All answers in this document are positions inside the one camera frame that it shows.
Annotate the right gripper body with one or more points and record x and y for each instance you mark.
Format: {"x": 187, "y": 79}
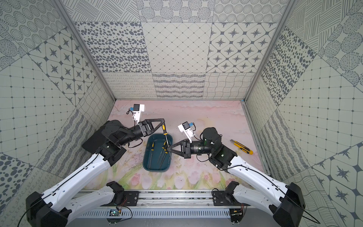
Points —
{"x": 187, "y": 147}

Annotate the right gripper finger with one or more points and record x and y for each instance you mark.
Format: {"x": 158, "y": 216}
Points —
{"x": 179, "y": 153}
{"x": 176, "y": 146}

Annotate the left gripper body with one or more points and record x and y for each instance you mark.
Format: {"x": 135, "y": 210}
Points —
{"x": 144, "y": 128}

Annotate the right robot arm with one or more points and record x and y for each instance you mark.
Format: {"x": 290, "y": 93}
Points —
{"x": 284, "y": 202}

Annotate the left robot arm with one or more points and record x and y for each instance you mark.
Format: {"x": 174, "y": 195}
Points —
{"x": 107, "y": 148}

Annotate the teal plastic storage box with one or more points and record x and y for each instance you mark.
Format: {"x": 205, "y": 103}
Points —
{"x": 154, "y": 167}

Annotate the yellow utility knife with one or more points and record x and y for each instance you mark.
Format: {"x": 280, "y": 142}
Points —
{"x": 242, "y": 147}

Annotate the small green circuit board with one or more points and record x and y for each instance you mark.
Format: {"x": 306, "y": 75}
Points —
{"x": 114, "y": 213}

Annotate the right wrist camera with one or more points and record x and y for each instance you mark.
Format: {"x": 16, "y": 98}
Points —
{"x": 187, "y": 129}

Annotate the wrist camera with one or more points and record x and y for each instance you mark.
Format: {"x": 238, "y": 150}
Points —
{"x": 136, "y": 111}
{"x": 187, "y": 129}

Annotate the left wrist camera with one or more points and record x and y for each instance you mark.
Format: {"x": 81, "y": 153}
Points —
{"x": 136, "y": 111}

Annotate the aluminium mounting rail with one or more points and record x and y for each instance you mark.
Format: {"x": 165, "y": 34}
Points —
{"x": 175, "y": 198}

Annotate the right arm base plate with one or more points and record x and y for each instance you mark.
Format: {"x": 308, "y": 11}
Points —
{"x": 221, "y": 198}

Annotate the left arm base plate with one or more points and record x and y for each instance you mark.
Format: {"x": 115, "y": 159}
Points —
{"x": 126, "y": 198}

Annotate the perforated cable duct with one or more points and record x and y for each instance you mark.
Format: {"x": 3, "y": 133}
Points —
{"x": 161, "y": 213}

